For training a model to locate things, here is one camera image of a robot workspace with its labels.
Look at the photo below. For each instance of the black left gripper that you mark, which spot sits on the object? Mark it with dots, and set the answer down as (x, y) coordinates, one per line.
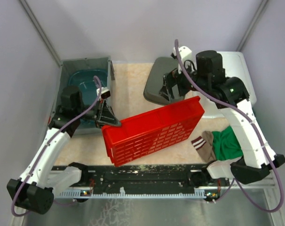
(102, 116)

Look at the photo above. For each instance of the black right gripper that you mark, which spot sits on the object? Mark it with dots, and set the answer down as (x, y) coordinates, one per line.
(174, 77)

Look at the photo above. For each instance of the grey-green plastic tub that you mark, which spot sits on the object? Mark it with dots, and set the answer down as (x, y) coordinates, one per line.
(161, 66)

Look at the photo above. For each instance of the red plastic crate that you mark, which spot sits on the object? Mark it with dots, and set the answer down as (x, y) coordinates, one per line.
(152, 131)

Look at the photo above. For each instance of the teal translucent plastic tub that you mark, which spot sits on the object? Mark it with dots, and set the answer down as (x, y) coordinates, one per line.
(84, 80)

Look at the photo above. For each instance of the large white plastic container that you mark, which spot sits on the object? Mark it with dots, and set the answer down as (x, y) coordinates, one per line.
(235, 66)

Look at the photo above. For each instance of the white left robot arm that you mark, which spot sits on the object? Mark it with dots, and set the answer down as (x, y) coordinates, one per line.
(34, 190)

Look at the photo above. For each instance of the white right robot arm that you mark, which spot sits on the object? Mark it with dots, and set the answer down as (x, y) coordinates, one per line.
(207, 76)

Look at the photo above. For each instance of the grey plastic crate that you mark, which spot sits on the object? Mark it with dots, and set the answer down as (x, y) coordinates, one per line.
(65, 70)

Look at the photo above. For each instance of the brown striped sock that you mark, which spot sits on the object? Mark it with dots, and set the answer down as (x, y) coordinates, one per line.
(204, 146)

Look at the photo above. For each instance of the green cloth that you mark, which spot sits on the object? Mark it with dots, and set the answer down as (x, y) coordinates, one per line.
(226, 145)

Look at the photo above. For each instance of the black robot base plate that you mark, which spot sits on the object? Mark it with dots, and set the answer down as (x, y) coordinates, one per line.
(146, 182)

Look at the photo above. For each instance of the aluminium rail frame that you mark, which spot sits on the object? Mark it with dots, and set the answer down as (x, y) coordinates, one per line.
(267, 182)

